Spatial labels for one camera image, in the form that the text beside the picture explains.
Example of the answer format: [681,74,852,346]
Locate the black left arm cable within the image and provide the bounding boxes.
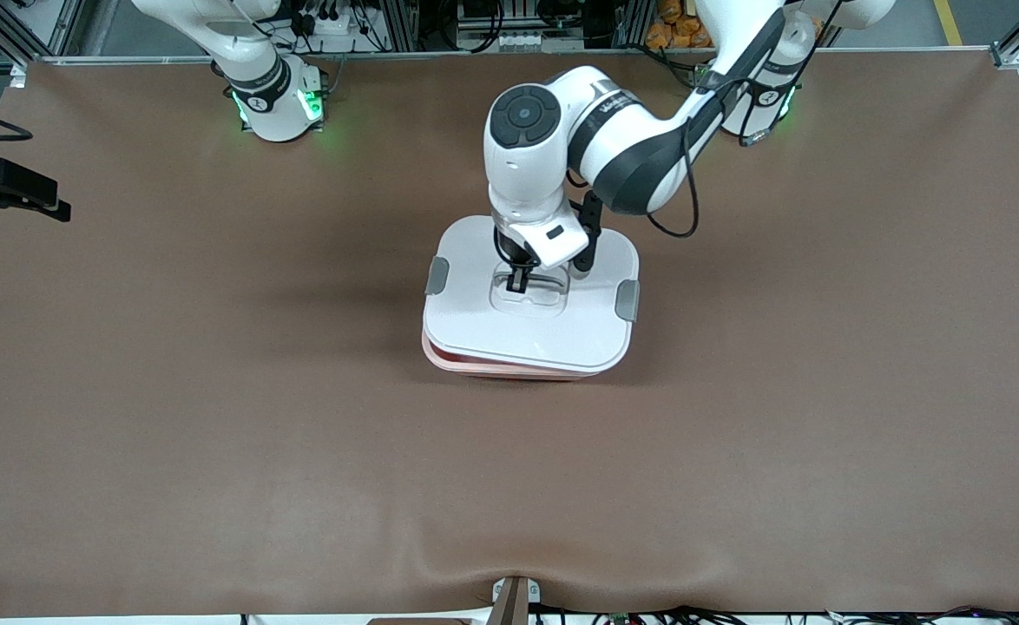
[644,0,849,240]

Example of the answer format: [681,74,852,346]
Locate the pink plastic box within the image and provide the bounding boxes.
[421,330,602,383]

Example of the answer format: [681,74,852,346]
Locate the metal table clamp bracket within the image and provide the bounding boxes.
[490,576,541,625]

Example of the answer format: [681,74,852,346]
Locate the white box lid grey latches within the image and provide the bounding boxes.
[423,215,641,374]

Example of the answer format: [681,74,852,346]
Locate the orange snack pile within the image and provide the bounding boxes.
[646,0,714,50]

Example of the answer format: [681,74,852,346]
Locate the aluminium frame rail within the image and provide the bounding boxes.
[19,45,996,66]

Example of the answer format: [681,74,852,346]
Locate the brown table cover mat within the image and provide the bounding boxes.
[0,48,1019,619]

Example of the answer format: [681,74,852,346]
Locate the black plug cable cluster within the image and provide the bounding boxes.
[288,0,389,53]

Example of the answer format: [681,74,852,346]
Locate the white long power strip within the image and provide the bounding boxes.
[496,31,562,51]

